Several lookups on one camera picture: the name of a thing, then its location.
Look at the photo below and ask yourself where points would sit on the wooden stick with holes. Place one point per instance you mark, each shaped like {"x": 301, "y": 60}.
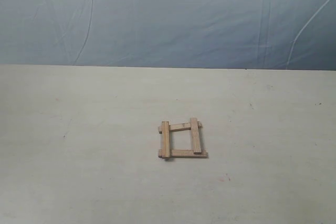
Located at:
{"x": 179, "y": 127}

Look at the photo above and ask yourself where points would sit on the grey-blue backdrop sheet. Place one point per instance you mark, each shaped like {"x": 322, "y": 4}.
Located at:
{"x": 240, "y": 34}

